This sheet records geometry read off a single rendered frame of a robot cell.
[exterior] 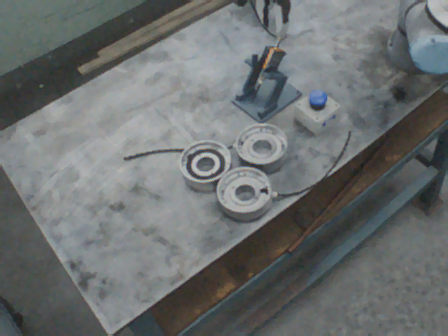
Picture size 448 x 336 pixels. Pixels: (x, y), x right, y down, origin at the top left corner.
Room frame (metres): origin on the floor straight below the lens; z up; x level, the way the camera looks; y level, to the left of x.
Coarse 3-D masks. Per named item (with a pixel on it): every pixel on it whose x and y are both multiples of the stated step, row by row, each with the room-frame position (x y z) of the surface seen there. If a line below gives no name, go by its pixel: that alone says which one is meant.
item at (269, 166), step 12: (240, 132) 0.74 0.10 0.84; (252, 132) 0.75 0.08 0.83; (276, 132) 0.75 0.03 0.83; (240, 144) 0.72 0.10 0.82; (252, 144) 0.72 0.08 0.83; (264, 144) 0.73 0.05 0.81; (240, 156) 0.68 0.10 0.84; (264, 156) 0.69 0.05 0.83; (264, 168) 0.66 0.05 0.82; (276, 168) 0.68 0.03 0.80
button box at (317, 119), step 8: (296, 104) 0.81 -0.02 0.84; (304, 104) 0.81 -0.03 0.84; (328, 104) 0.81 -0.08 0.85; (336, 104) 0.81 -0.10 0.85; (296, 112) 0.81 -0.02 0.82; (304, 112) 0.79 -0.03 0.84; (312, 112) 0.79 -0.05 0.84; (320, 112) 0.79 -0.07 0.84; (328, 112) 0.79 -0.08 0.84; (336, 112) 0.80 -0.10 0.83; (304, 120) 0.79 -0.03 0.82; (312, 120) 0.77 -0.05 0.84; (320, 120) 0.77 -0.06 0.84; (328, 120) 0.78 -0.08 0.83; (336, 120) 0.80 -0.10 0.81; (312, 128) 0.77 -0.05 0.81; (320, 128) 0.77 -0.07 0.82
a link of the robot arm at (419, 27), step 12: (432, 0) 0.90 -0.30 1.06; (444, 0) 0.87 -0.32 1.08; (408, 12) 0.95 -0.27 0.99; (420, 12) 0.91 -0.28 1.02; (432, 12) 0.87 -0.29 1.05; (444, 12) 0.86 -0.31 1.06; (408, 24) 0.92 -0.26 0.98; (420, 24) 0.87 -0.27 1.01; (432, 24) 0.85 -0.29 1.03; (444, 24) 0.84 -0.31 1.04; (408, 36) 0.89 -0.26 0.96; (420, 36) 0.85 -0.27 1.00; (432, 36) 0.83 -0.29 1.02; (444, 36) 0.82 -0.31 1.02; (420, 48) 0.82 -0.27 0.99; (432, 48) 0.82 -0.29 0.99; (444, 48) 0.82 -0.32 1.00; (420, 60) 0.83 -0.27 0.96; (432, 60) 0.82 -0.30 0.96; (444, 60) 0.82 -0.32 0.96; (432, 72) 0.83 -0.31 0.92; (444, 72) 0.82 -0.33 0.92
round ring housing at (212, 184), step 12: (192, 144) 0.71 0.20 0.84; (204, 144) 0.72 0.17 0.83; (216, 144) 0.71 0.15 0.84; (180, 156) 0.68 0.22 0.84; (204, 156) 0.69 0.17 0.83; (216, 156) 0.69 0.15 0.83; (228, 156) 0.69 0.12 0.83; (216, 168) 0.66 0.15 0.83; (228, 168) 0.65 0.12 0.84; (192, 180) 0.62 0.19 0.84; (216, 180) 0.62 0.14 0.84
